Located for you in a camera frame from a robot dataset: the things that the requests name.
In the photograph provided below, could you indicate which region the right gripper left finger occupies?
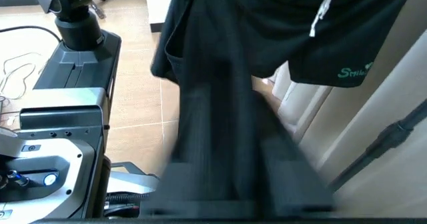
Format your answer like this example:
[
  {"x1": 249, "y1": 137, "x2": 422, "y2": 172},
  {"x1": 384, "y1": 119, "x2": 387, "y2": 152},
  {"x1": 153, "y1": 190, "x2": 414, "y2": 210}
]
[{"x1": 139, "y1": 162, "x2": 193, "y2": 217}]

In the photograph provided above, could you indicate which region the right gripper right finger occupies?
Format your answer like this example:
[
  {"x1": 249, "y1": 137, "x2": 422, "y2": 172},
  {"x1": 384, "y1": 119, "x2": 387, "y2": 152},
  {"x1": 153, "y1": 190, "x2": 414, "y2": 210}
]
[{"x1": 256, "y1": 92, "x2": 335, "y2": 217}]

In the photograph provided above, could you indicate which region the black garment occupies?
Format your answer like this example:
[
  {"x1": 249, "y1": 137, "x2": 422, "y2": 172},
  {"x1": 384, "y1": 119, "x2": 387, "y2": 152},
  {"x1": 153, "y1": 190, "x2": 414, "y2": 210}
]
[{"x1": 149, "y1": 0, "x2": 268, "y2": 215}]

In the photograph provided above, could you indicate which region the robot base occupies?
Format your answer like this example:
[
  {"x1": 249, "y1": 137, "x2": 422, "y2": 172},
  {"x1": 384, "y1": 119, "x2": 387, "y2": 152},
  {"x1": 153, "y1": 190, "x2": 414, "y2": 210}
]
[{"x1": 0, "y1": 29, "x2": 159, "y2": 220}]

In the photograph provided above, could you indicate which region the black clothes rack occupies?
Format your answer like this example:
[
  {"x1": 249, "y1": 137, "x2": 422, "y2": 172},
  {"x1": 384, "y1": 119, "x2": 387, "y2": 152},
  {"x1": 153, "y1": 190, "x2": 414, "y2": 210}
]
[{"x1": 328, "y1": 99, "x2": 427, "y2": 192}]

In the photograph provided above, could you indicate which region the beige curtain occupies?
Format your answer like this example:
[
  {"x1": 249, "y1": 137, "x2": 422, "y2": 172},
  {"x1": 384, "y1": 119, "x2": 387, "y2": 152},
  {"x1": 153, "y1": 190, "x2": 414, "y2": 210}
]
[{"x1": 266, "y1": 0, "x2": 427, "y2": 218}]

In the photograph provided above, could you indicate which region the black cable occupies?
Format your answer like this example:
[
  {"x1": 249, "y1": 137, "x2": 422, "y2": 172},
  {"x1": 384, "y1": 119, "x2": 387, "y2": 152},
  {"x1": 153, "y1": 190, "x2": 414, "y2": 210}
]
[{"x1": 0, "y1": 25, "x2": 63, "y2": 44}]

